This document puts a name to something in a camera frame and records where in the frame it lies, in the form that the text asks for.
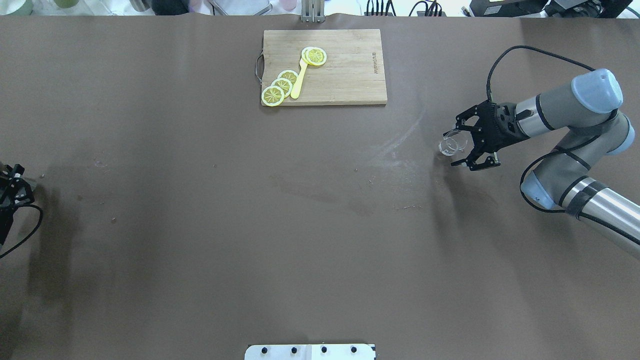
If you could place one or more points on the bamboo cutting board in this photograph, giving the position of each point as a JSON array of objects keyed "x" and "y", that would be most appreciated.
[{"x": 354, "y": 73}]

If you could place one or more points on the metal tray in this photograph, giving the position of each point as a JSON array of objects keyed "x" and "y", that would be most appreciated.
[{"x": 241, "y": 7}]

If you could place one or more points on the lemon slice near spoon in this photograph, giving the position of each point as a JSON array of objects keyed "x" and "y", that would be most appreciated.
[{"x": 289, "y": 75}]

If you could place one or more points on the pink plastic cup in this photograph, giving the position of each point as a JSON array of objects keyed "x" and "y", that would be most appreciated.
[{"x": 288, "y": 5}]

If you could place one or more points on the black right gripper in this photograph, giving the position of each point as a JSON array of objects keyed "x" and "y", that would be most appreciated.
[{"x": 503, "y": 132}]

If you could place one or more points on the lemon slice on spoon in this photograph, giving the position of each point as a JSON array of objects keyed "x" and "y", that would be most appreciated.
[{"x": 314, "y": 56}]

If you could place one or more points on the middle lemon slice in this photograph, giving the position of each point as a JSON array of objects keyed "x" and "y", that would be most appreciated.
[{"x": 284, "y": 84}]

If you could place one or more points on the clear glass shaker cup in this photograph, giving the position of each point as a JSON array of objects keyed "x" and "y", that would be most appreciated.
[{"x": 453, "y": 142}]

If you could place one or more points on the black cloth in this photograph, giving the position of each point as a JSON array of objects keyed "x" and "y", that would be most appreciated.
[{"x": 169, "y": 7}]

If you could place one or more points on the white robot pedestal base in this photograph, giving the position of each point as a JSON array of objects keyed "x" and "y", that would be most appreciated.
[{"x": 311, "y": 351}]

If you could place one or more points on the aluminium frame post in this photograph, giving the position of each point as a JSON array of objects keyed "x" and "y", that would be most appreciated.
[{"x": 313, "y": 11}]

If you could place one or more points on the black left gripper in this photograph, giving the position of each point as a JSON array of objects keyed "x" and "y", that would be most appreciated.
[{"x": 13, "y": 191}]

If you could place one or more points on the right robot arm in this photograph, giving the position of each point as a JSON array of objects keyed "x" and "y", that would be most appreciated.
[{"x": 559, "y": 182}]

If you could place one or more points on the yellow plastic spoon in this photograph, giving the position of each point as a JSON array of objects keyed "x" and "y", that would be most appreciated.
[{"x": 297, "y": 87}]

